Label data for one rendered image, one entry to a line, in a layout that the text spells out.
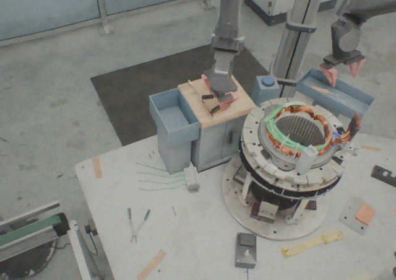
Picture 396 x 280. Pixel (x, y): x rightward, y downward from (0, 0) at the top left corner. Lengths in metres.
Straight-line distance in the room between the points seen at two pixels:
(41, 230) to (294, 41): 1.11
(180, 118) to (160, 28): 2.16
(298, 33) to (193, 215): 0.75
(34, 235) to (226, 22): 0.92
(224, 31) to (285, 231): 0.69
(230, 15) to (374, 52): 2.76
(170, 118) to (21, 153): 1.48
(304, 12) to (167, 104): 0.58
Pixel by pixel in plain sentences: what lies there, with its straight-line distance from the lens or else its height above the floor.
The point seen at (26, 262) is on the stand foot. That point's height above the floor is 0.02.
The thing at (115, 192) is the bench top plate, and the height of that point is 0.78.
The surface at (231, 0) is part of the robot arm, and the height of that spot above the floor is 1.49.
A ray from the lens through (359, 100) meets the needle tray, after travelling 1.42.
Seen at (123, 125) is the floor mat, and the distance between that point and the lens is 2.53.
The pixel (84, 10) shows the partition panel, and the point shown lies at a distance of 3.22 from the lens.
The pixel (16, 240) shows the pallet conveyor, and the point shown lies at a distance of 1.37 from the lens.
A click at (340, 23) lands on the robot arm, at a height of 1.30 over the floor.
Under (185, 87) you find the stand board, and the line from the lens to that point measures 1.24.
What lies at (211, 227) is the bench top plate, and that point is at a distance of 1.27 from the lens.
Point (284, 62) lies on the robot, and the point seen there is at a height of 1.00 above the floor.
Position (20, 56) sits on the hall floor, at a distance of 3.26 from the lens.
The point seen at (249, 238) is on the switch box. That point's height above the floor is 0.84.
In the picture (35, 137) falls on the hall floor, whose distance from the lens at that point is 2.62.
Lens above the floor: 1.93
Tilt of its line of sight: 51 degrees down
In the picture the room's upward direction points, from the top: 5 degrees clockwise
